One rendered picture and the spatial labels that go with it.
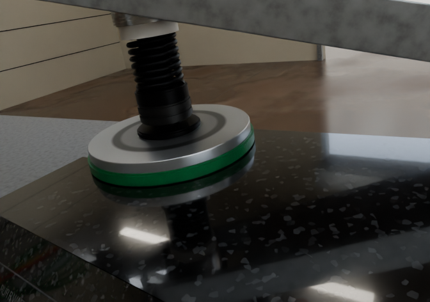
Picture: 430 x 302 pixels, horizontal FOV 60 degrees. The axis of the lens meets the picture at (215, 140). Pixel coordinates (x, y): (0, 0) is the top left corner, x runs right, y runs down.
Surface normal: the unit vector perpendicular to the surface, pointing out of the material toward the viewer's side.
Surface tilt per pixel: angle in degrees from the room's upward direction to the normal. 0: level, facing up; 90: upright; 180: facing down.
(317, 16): 90
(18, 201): 0
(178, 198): 0
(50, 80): 90
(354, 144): 0
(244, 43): 90
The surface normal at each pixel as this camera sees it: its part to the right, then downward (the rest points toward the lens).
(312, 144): -0.15, -0.92
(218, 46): -0.51, 0.38
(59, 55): 0.84, 0.07
